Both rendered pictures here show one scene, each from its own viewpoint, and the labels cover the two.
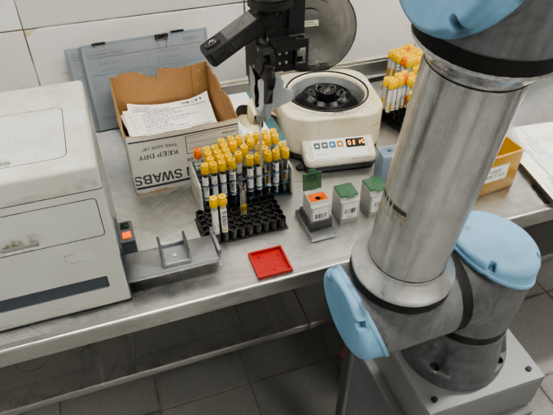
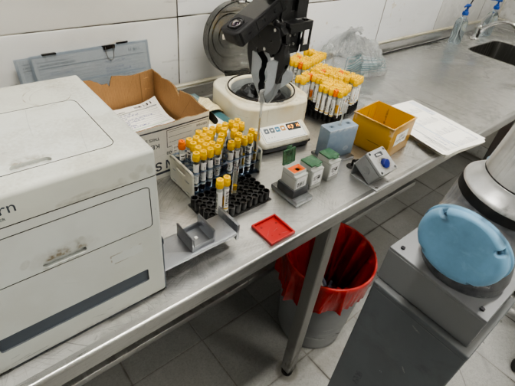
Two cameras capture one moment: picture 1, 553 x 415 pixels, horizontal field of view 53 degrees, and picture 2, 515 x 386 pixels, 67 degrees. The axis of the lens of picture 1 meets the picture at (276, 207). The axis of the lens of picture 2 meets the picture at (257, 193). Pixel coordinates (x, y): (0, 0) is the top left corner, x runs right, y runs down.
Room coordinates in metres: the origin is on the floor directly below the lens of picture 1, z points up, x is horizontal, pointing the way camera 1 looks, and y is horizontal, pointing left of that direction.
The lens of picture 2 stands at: (0.20, 0.31, 1.46)
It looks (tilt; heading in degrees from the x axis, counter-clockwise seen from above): 38 degrees down; 335
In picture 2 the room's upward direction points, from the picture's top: 7 degrees clockwise
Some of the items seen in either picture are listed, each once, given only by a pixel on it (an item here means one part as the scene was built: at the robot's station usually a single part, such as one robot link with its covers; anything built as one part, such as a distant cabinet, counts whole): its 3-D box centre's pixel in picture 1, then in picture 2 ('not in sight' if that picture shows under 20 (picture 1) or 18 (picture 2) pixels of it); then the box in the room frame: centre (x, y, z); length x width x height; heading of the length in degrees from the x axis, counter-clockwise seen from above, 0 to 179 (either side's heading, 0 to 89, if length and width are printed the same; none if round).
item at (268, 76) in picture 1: (266, 76); (277, 57); (0.81, 0.02, 1.22); 0.05 x 0.02 x 0.09; 23
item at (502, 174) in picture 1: (474, 159); (381, 129); (1.00, -0.44, 0.93); 0.13 x 0.13 x 0.10; 24
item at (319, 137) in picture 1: (327, 115); (262, 107); (1.17, -0.12, 0.94); 0.30 x 0.24 x 0.12; 10
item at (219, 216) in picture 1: (239, 202); (231, 183); (0.85, 0.07, 0.93); 0.17 x 0.09 x 0.11; 109
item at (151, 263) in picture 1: (162, 256); (185, 240); (0.71, 0.21, 0.92); 0.21 x 0.07 x 0.05; 109
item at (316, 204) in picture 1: (316, 208); (293, 178); (0.84, -0.08, 0.92); 0.05 x 0.04 x 0.06; 20
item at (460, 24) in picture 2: not in sight; (460, 24); (1.85, -1.52, 0.97); 0.08 x 0.07 x 0.20; 113
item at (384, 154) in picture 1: (399, 168); (336, 141); (0.97, -0.27, 0.92); 0.10 x 0.07 x 0.10; 101
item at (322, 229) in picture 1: (315, 219); (292, 188); (0.84, -0.08, 0.89); 0.09 x 0.05 x 0.04; 20
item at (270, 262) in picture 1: (270, 262); (273, 229); (0.73, 0.01, 0.88); 0.07 x 0.07 x 0.01; 19
